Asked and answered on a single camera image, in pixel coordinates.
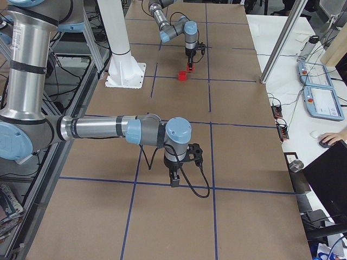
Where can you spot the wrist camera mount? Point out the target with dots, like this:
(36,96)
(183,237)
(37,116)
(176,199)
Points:
(201,47)
(194,153)

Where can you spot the seated person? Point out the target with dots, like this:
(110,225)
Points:
(331,138)

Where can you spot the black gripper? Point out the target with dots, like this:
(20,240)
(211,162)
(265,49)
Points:
(171,164)
(190,52)

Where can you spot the lower teach pendant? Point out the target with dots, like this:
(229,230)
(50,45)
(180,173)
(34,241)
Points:
(322,103)

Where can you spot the white camera pedestal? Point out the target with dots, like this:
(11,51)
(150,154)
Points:
(124,71)

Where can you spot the black monitor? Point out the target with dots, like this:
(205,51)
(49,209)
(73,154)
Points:
(326,175)

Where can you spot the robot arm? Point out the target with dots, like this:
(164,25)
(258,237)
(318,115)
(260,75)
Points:
(169,31)
(25,129)

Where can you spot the aluminium frame post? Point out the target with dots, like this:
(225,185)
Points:
(289,25)

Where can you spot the black computer mouse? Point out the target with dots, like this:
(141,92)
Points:
(325,144)

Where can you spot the teach pendant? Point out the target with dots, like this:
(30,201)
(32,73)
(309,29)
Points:
(314,74)
(322,103)

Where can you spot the red block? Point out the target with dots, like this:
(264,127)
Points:
(182,75)
(190,67)

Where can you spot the metal cup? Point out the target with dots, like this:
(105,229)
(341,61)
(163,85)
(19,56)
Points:
(296,166)

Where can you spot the upper teach pendant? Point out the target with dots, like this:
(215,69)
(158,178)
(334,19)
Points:
(314,74)

